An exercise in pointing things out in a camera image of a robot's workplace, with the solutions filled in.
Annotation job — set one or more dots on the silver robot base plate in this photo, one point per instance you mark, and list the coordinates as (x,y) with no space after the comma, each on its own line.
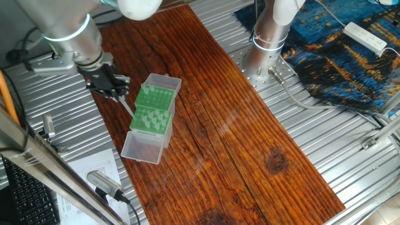
(261,82)

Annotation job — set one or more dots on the silver exterior camera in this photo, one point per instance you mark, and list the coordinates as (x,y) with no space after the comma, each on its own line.
(103,182)

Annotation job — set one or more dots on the aluminium frame bar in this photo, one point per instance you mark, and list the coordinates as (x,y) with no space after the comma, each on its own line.
(47,168)

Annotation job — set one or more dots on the brown wooden board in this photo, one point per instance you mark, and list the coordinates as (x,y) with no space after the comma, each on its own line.
(218,140)

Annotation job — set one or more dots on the clear box green tip rack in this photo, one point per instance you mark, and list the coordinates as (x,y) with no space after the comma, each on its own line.
(157,98)
(142,150)

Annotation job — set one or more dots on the clear large pipette tip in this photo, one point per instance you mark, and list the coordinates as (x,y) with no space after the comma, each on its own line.
(162,122)
(156,111)
(146,124)
(150,114)
(147,92)
(165,113)
(156,125)
(143,118)
(159,116)
(126,107)
(153,120)
(153,88)
(144,87)

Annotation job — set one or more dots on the white power strip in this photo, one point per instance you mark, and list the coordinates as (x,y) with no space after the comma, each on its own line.
(364,37)

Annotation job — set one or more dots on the blue painted cloth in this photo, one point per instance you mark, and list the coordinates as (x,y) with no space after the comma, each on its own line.
(328,72)

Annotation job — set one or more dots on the black computer keyboard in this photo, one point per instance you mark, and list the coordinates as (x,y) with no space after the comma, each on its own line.
(31,200)

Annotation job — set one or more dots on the small grey mounted device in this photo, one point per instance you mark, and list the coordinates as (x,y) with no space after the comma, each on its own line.
(48,125)

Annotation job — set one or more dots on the silver camera mount bracket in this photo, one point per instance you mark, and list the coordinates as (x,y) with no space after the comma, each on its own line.
(53,65)

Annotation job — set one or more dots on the orange tube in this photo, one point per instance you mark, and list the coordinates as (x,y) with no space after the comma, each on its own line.
(7,100)

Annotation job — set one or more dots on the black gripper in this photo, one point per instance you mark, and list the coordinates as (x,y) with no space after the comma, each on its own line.
(100,78)

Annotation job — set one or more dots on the white printed paper sheet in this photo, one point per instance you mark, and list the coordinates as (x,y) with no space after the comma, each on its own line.
(93,162)

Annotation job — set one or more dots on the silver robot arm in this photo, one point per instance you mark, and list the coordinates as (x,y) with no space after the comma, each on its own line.
(68,25)

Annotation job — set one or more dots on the aluminium frame rail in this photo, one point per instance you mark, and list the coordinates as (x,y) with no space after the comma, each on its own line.
(382,132)

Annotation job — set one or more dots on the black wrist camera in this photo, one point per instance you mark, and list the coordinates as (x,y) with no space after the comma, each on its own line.
(14,55)

